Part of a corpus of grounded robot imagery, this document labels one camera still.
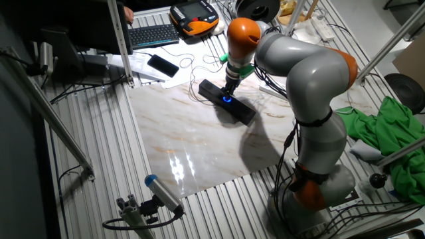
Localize upright aluminium frame profile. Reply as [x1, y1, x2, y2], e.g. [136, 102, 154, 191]
[106, 0, 135, 88]

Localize green cloth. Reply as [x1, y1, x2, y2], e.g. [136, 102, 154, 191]
[335, 96, 425, 205]

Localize long diagonal aluminium frame profile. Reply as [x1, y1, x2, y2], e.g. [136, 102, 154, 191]
[0, 46, 96, 182]

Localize person's right hand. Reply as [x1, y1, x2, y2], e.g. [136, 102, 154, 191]
[123, 5, 135, 24]

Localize black smartphone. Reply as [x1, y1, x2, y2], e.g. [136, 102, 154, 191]
[147, 54, 180, 78]

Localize pale grey cloth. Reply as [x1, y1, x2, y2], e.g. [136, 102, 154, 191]
[349, 139, 386, 163]

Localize black round ball knob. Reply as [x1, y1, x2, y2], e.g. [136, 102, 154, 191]
[369, 173, 388, 189]

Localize black round woofer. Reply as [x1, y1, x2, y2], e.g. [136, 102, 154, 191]
[384, 72, 425, 116]

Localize black filament spool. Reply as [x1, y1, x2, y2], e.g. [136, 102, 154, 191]
[234, 0, 282, 24]

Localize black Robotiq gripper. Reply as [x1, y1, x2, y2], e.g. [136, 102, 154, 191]
[221, 74, 241, 98]

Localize green wrist mount flange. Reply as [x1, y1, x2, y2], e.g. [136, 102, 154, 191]
[219, 52, 256, 80]

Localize thin black speaker cable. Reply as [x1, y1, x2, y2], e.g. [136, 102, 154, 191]
[159, 46, 230, 107]

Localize marble pattern table mat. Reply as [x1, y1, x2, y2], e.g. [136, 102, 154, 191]
[127, 71, 379, 200]

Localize black camera cable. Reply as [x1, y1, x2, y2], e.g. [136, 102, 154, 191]
[102, 205, 185, 232]

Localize grey camera with blue end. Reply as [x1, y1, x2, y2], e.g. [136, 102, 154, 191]
[144, 174, 185, 215]

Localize white six-outlet power strip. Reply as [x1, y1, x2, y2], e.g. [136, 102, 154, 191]
[258, 84, 288, 100]

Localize short slanted aluminium frame profile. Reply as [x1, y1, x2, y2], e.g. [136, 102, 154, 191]
[377, 137, 425, 167]

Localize black computer monitor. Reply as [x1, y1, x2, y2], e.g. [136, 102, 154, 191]
[9, 0, 133, 72]

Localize white ball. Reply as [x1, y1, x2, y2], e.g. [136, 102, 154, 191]
[211, 19, 226, 37]

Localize narrow white power strip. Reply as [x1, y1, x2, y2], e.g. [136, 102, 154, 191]
[310, 16, 335, 42]

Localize black speaker bar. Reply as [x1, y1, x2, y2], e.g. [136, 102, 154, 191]
[198, 78, 256, 127]

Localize printed white paper sheets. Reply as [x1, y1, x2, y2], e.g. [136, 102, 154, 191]
[108, 39, 226, 90]

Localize orange black teach pendant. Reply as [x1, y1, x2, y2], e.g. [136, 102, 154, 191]
[169, 0, 220, 37]

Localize thin diagonal aluminium frame profile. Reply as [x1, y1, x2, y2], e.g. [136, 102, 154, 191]
[357, 1, 425, 84]

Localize white framed black plate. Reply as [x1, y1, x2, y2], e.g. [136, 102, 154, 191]
[328, 189, 363, 213]

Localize brown cardboard box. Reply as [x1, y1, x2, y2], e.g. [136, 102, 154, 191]
[392, 39, 425, 90]

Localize black keyboard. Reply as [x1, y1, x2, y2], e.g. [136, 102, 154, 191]
[127, 23, 180, 50]

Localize short aluminium profile stub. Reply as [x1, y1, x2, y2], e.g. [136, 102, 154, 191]
[116, 194, 157, 239]

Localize silver aluminium post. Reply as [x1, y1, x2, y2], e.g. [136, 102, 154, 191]
[284, 0, 307, 36]

